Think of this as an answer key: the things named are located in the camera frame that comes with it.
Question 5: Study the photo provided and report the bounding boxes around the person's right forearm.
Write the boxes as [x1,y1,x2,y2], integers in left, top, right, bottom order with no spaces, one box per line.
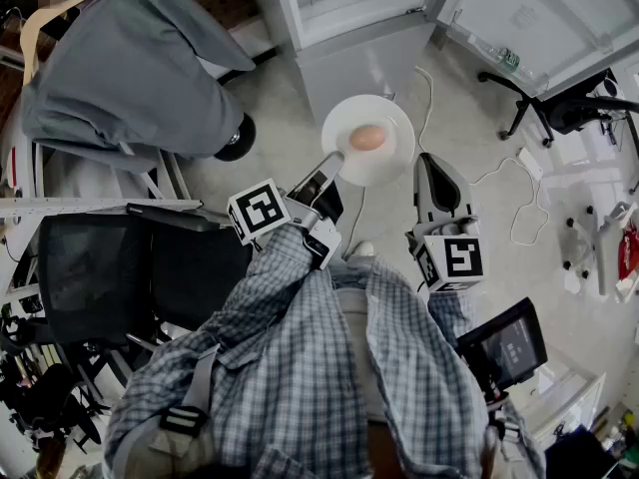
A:
[426,286,480,341]

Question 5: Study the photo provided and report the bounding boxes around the grey shoulder strap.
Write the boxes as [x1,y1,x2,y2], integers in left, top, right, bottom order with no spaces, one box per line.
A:
[159,344,221,438]
[481,391,523,479]

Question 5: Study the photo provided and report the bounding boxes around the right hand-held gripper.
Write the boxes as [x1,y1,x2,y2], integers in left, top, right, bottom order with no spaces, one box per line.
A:
[404,152,486,294]

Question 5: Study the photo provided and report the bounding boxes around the person's leg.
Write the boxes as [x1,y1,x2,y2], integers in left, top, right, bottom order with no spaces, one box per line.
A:
[328,251,383,293]

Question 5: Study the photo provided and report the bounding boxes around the red bag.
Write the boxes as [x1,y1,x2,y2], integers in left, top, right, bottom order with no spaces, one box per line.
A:
[617,222,639,281]

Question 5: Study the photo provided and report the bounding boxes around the clear bottle with green label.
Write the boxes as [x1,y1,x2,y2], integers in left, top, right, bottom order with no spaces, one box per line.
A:
[468,37,538,82]

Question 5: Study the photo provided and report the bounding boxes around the black swivel chair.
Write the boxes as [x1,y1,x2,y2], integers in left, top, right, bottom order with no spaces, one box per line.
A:
[0,306,111,453]

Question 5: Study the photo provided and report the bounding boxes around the white round plate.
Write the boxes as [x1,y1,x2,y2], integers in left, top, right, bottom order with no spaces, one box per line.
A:
[320,94,416,188]

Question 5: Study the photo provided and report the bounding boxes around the black armrest office chair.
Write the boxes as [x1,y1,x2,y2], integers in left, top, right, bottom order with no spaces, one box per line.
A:
[477,67,639,149]

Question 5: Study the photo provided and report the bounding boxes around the black wheel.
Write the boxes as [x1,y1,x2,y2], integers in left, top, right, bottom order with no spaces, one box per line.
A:
[214,113,258,163]

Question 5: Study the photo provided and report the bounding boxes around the white swivel chair base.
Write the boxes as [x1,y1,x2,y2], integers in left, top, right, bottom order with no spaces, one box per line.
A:
[561,200,639,296]

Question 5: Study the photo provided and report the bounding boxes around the white power adapter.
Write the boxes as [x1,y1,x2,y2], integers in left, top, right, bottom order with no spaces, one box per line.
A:
[517,147,544,180]

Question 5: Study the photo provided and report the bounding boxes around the white cable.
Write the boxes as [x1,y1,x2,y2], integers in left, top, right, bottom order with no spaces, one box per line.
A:
[341,65,550,263]

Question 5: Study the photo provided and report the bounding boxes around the black mesh office chair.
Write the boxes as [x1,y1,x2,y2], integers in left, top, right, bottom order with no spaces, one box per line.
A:
[38,202,256,348]

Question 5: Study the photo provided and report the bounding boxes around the beige wooden hanger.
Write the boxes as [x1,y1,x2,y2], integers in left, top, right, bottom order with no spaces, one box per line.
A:
[20,0,111,87]

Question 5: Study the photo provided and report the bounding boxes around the brown egg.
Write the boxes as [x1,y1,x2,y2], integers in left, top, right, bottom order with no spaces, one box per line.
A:
[348,124,386,151]

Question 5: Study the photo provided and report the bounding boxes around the white perforated metal frame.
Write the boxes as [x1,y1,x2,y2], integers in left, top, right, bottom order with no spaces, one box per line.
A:
[0,142,204,229]

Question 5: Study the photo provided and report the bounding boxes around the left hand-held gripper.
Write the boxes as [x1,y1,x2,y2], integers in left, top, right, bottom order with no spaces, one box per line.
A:
[227,151,346,271]

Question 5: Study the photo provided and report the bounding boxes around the white refrigerator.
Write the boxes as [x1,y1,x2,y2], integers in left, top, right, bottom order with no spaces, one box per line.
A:
[242,0,639,127]

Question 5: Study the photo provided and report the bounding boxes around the person's plaid shirt torso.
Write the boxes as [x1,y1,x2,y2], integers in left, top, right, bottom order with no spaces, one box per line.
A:
[102,254,548,479]

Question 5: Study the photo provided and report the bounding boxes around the white cabinet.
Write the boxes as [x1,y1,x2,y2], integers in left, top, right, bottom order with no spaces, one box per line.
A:
[523,361,608,448]

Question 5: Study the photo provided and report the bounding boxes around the black screen device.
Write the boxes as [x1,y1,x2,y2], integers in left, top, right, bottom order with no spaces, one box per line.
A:
[456,296,549,393]

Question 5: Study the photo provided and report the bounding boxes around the person's left forearm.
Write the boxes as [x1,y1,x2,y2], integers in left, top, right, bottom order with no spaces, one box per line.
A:
[234,225,333,328]

